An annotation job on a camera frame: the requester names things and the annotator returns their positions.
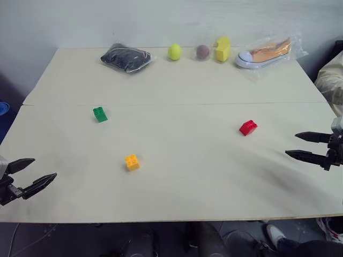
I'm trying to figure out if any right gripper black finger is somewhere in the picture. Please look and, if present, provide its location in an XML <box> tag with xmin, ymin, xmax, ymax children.
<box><xmin>294</xmin><ymin>132</ymin><xmax>332</xmax><ymax>144</ymax></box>
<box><xmin>285</xmin><ymin>150</ymin><xmax>329</xmax><ymax>169</ymax></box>

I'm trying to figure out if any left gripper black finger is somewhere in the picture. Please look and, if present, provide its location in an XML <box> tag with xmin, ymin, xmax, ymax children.
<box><xmin>21</xmin><ymin>172</ymin><xmax>58</xmax><ymax>200</ymax></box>
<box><xmin>6</xmin><ymin>158</ymin><xmax>36</xmax><ymax>175</ymax></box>

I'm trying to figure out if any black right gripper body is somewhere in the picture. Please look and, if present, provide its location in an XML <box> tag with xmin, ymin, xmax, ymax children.
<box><xmin>322</xmin><ymin>133</ymin><xmax>343</xmax><ymax>172</ymax></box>

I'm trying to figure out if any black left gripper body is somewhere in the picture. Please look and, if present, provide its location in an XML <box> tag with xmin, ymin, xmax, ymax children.
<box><xmin>0</xmin><ymin>173</ymin><xmax>24</xmax><ymax>207</ymax></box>

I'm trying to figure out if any person in beige jacket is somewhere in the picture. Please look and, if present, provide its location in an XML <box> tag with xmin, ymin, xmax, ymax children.
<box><xmin>314</xmin><ymin>49</ymin><xmax>343</xmax><ymax>117</ymax></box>

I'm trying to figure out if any red toy brick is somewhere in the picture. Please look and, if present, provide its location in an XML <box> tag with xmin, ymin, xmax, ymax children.
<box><xmin>238</xmin><ymin>119</ymin><xmax>259</xmax><ymax>137</ymax></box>

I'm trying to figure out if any red and white shoe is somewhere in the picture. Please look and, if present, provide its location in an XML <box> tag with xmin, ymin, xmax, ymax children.
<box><xmin>315</xmin><ymin>216</ymin><xmax>343</xmax><ymax>244</ymax></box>

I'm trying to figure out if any dark trouser leg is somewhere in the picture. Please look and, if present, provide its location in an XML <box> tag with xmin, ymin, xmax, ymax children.
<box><xmin>275</xmin><ymin>236</ymin><xmax>343</xmax><ymax>257</ymax></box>

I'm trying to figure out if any green toy brick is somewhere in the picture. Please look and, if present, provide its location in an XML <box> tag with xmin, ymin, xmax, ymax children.
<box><xmin>92</xmin><ymin>106</ymin><xmax>109</xmax><ymax>124</ymax></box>

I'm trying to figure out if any orange toy brick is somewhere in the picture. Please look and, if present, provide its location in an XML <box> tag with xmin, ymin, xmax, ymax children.
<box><xmin>124</xmin><ymin>154</ymin><xmax>141</xmax><ymax>172</ymax></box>

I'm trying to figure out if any orange sneaker in plastic bag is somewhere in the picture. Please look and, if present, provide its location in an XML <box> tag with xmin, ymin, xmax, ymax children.
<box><xmin>234</xmin><ymin>32</ymin><xmax>309</xmax><ymax>83</ymax></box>

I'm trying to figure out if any yellow sponge in plastic wrap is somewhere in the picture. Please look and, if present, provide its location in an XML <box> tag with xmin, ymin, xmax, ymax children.
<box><xmin>213</xmin><ymin>36</ymin><xmax>233</xmax><ymax>64</ymax></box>

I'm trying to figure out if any brown ball in plastic wrap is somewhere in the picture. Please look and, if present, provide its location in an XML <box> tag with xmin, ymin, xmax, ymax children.
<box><xmin>194</xmin><ymin>43</ymin><xmax>211</xmax><ymax>62</ymax></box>

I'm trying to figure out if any black clothing in plastic bag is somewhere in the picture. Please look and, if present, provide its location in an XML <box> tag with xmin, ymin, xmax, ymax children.
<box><xmin>98</xmin><ymin>42</ymin><xmax>156</xmax><ymax>74</ymax></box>

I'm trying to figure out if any yellow-green tennis ball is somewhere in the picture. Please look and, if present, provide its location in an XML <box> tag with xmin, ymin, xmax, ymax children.
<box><xmin>167</xmin><ymin>43</ymin><xmax>183</xmax><ymax>62</ymax></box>

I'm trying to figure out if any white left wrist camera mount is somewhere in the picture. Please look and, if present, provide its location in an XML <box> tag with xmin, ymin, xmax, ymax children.
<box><xmin>0</xmin><ymin>154</ymin><xmax>8</xmax><ymax>179</ymax></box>

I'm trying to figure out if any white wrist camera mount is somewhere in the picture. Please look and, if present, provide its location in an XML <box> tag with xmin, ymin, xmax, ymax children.
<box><xmin>0</xmin><ymin>154</ymin><xmax>8</xmax><ymax>179</ymax></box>
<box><xmin>330</xmin><ymin>116</ymin><xmax>343</xmax><ymax>138</ymax></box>

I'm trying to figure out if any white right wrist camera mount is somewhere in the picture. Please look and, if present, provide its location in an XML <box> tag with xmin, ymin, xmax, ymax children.
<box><xmin>330</xmin><ymin>116</ymin><xmax>343</xmax><ymax>138</ymax></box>

